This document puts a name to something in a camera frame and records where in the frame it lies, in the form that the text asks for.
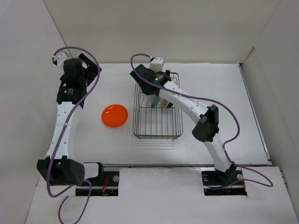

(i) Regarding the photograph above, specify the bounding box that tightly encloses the clear glass plate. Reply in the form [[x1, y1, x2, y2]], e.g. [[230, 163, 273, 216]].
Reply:
[[150, 95, 160, 108]]

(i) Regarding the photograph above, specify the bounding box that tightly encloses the cream and black plate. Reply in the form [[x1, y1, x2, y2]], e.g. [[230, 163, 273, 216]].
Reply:
[[161, 99, 169, 108]]

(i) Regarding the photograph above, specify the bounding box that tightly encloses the orange plate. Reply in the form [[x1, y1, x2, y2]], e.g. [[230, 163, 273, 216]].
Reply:
[[101, 104, 128, 128]]

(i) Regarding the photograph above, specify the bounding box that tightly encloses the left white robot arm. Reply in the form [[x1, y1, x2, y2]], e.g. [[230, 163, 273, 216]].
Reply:
[[36, 53, 105, 186]]

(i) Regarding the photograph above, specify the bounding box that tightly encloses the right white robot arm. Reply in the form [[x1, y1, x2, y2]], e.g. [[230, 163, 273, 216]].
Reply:
[[130, 64, 233, 184]]

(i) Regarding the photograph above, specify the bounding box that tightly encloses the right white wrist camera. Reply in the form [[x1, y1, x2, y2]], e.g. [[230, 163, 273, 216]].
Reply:
[[149, 57, 164, 72]]

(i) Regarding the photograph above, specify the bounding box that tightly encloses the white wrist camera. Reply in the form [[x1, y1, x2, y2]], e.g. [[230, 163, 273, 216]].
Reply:
[[149, 57, 164, 72], [52, 50, 71, 69]]

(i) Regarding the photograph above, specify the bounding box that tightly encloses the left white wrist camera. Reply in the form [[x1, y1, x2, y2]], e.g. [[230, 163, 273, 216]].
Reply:
[[52, 50, 71, 69]]

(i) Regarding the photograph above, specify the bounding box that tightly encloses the grey wire dish rack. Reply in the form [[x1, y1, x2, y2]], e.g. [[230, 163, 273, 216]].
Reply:
[[133, 84, 183, 140]]

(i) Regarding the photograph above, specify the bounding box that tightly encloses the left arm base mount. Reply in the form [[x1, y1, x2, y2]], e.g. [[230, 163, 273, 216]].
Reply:
[[89, 167, 120, 196]]

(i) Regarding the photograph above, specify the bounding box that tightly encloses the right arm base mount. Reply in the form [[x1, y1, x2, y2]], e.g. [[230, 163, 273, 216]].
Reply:
[[201, 168, 247, 196]]

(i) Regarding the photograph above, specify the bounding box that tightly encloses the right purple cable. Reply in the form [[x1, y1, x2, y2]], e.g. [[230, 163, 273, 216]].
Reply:
[[130, 53, 274, 189]]

